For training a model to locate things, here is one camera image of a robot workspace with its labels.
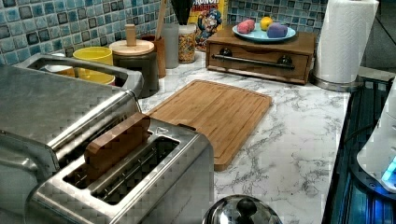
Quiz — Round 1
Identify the black utensil in cup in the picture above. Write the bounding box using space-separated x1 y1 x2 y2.
171 0 193 25

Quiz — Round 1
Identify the yellow toy lemon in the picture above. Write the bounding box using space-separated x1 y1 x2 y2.
260 17 274 31

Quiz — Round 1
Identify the purple toy fruit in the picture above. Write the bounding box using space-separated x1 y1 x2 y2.
266 22 288 38

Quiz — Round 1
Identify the grey frosted cup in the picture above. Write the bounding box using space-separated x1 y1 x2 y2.
162 23 178 69

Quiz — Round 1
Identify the steel paper towel holder base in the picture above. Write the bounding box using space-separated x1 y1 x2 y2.
309 75 364 92

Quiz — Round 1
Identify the white paper towel roll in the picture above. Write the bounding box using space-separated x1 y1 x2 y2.
314 0 379 84

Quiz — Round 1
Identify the bamboo cutting board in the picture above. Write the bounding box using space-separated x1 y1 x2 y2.
148 79 272 172

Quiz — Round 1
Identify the pink toy fruit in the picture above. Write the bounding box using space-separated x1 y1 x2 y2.
237 20 255 35

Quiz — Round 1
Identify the glass jar of cereal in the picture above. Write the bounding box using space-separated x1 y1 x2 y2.
178 24 196 63

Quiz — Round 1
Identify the yellow bowl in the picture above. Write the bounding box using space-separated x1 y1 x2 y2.
56 47 116 85

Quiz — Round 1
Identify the wooden spoon handle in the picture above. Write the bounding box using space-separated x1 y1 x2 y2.
154 0 167 41

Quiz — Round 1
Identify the light blue plate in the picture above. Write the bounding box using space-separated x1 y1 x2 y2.
232 23 296 42

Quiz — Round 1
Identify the cereal box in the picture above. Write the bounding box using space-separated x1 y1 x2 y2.
188 0 228 51

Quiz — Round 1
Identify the dark canister with wooden lid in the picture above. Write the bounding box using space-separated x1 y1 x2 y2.
109 24 159 98

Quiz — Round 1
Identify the silver two-slot toaster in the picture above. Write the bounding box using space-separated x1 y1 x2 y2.
24 119 214 224

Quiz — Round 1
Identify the brown utensil holder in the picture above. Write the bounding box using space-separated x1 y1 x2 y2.
142 35 166 78

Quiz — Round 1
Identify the shiny steel pot lid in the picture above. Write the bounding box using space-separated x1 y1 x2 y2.
202 194 283 224

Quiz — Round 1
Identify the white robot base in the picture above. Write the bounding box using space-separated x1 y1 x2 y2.
357 81 396 193

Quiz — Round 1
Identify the large stainless steel appliance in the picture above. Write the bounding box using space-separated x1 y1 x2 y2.
0 54 144 223

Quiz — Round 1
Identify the wooden drawer box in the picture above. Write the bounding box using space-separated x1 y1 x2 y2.
205 25 317 85

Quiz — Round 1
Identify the brown wooden toast slice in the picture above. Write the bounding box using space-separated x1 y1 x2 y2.
84 112 150 181

